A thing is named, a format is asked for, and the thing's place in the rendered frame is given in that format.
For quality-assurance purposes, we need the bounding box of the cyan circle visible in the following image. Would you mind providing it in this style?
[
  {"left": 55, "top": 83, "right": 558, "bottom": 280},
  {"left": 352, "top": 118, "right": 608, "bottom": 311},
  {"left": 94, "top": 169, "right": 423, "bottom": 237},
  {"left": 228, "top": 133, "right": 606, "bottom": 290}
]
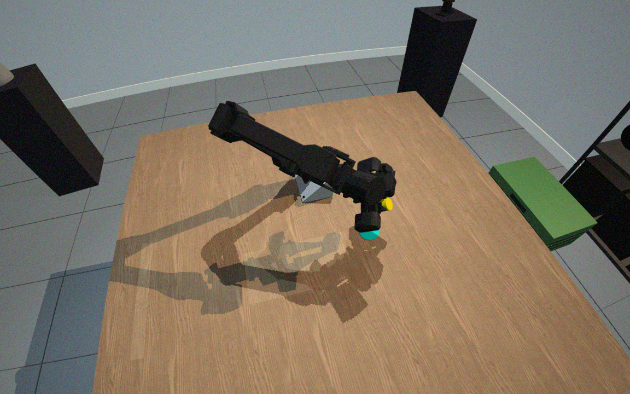
[{"left": 359, "top": 230, "right": 379, "bottom": 240}]

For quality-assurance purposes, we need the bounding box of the yellow cylinder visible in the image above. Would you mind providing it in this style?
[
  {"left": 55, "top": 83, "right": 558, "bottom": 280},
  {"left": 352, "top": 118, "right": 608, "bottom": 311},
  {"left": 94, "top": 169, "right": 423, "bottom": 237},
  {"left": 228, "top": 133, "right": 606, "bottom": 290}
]
[{"left": 380, "top": 198, "right": 393, "bottom": 211}]

